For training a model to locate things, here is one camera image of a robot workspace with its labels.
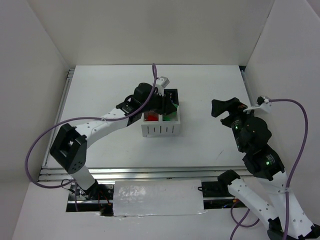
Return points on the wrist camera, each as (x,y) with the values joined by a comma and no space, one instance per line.
(161,83)
(263,103)

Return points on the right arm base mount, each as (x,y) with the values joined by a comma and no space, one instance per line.
(215,196)

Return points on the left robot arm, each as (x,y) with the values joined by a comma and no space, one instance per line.
(71,143)

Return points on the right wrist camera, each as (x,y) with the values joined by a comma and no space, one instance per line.
(263,103)

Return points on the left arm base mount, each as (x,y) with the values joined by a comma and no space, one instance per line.
(102,196)

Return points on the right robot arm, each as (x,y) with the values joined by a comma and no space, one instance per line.
(283,217)

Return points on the white foam cover panel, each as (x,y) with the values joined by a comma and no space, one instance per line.
(157,198)

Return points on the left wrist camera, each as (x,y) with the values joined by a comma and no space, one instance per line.
(161,83)

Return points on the white container pair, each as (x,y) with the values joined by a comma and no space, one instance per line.
(161,128)

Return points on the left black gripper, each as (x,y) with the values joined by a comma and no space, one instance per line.
(166,104)

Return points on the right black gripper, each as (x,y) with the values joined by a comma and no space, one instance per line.
(230,116)

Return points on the red ridged lego brick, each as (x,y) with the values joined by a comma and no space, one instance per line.
(152,118)

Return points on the black container pair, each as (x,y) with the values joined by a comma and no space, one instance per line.
(173,92)

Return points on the aluminium rail frame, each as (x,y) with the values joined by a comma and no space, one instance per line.
(203,149)

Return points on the green lego brick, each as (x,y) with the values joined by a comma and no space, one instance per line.
(167,118)

